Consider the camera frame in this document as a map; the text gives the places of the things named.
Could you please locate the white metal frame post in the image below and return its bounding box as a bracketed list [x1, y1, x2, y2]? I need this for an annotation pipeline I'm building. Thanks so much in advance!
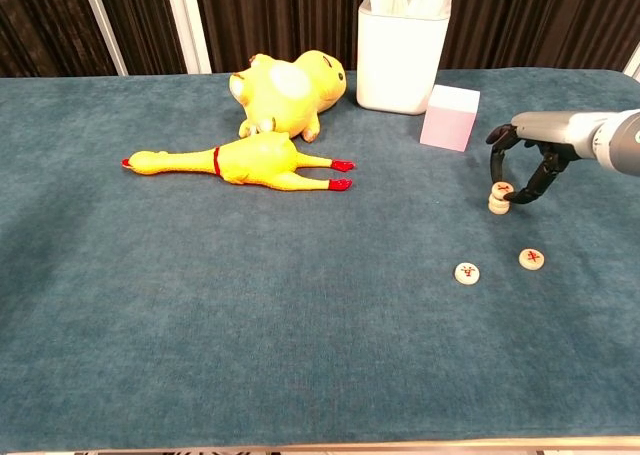
[163, 0, 214, 75]
[78, 0, 130, 77]
[622, 42, 640, 84]

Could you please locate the dark brown pleated curtain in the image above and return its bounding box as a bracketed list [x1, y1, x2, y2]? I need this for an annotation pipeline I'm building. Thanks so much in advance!
[0, 0, 640, 79]

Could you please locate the yellow rubber chicken toy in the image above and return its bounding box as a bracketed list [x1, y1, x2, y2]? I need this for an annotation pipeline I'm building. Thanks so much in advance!
[120, 131, 357, 193]

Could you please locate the pink white cube block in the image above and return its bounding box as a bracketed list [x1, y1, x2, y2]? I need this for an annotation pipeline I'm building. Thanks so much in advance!
[418, 84, 482, 153]

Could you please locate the yellow plush duck toy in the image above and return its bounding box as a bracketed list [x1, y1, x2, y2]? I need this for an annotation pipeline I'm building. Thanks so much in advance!
[228, 49, 348, 144]

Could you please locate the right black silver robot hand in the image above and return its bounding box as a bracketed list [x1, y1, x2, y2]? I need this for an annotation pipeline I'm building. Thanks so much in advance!
[485, 110, 609, 205]

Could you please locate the white square plastic container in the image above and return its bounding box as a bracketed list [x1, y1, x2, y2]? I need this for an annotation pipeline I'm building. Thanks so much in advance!
[356, 0, 451, 116]

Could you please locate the teal fabric table mat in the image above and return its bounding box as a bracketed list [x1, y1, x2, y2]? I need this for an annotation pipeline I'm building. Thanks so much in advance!
[0, 68, 640, 451]

